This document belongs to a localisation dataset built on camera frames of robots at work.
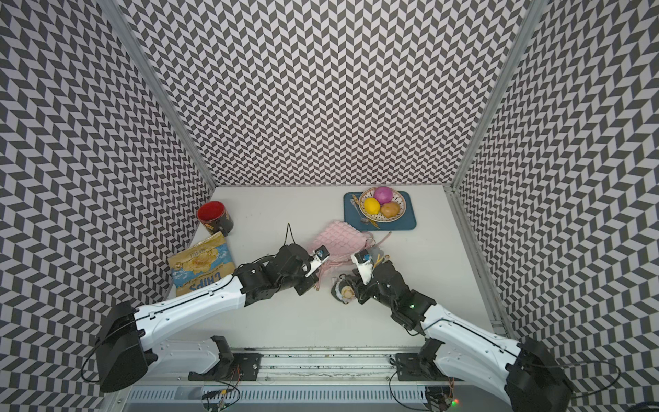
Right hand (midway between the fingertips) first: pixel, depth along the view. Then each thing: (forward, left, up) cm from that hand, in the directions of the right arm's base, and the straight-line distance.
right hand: (351, 279), depth 80 cm
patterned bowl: (+41, -22, -8) cm, 47 cm away
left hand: (+2, +12, +2) cm, 13 cm away
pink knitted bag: (+17, +4, -4) cm, 18 cm away
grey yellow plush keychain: (-3, +3, -1) cm, 4 cm away
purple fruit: (+40, -15, -4) cm, 43 cm away
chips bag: (+10, +52, -6) cm, 53 cm away
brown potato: (+33, -17, -6) cm, 37 cm away
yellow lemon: (+34, -9, -5) cm, 36 cm away
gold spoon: (+29, -9, -9) cm, 32 cm away
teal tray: (+29, -23, -9) cm, 38 cm away
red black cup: (+24, +50, +1) cm, 56 cm away
